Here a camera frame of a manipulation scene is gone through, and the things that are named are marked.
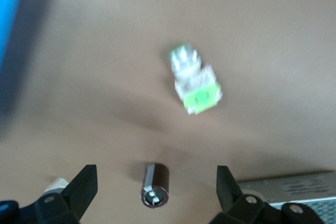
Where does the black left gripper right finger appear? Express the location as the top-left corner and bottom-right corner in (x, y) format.
(208, 165), (325, 224)

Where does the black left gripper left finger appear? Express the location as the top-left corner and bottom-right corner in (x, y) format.
(0, 164), (99, 224)

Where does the green white push button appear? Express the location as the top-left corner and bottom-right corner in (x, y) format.
(167, 40), (224, 116)

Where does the black cylindrical capacitor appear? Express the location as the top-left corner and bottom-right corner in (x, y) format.
(140, 163), (171, 209)

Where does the large white curved bracket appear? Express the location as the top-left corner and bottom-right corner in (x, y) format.
(44, 176), (69, 196)

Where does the metal mesh power supply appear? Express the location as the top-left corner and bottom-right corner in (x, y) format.
(237, 170), (336, 224)

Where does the blue plastic tray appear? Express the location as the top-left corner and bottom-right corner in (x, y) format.
(0, 0), (30, 120)

